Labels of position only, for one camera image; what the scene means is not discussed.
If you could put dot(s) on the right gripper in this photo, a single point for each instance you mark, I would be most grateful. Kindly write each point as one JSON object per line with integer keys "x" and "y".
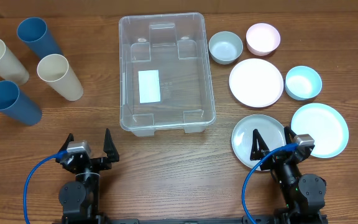
{"x": 273, "y": 161}

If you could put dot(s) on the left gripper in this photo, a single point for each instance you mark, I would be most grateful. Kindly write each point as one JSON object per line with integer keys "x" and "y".
{"x": 111, "y": 152}

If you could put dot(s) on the grey plate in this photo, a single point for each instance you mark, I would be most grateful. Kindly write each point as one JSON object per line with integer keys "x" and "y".
{"x": 271, "y": 131}

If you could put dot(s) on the light blue plate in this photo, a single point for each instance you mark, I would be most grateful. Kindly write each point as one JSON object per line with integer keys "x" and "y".
{"x": 325, "y": 125}

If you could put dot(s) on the white pink plate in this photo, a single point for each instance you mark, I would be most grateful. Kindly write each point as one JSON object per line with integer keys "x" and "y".
{"x": 256, "y": 83}

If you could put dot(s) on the light blue bowl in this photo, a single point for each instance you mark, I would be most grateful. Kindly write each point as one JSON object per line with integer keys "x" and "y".
{"x": 303, "y": 83}

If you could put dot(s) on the cream cup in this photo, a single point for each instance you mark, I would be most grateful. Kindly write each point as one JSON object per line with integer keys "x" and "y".
{"x": 10, "y": 67}
{"x": 55, "y": 70}

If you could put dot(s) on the clear plastic storage bin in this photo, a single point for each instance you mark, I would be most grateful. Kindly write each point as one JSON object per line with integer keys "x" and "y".
{"x": 175, "y": 45}

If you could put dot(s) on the pink bowl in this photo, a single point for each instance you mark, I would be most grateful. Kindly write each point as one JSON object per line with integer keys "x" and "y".
{"x": 262, "y": 39}

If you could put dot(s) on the grey bowl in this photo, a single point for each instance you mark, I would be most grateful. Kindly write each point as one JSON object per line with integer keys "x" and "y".
{"x": 225, "y": 47}

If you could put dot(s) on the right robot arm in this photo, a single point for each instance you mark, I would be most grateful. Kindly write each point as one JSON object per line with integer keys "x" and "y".
{"x": 303, "y": 193}

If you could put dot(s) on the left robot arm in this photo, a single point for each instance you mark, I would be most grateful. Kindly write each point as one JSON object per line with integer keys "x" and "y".
{"x": 80, "y": 198}

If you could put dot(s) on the white label in bin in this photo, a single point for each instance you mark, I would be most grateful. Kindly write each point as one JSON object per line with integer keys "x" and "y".
{"x": 149, "y": 86}

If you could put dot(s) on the blue cup bottom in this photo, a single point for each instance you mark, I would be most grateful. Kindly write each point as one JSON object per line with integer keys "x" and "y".
{"x": 17, "y": 105}

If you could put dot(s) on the blue cup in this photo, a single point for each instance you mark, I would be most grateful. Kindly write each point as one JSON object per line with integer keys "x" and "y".
{"x": 17, "y": 105}
{"x": 34, "y": 32}

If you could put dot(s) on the blue cup top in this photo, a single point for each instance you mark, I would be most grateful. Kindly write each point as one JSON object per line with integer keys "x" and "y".
{"x": 34, "y": 32}

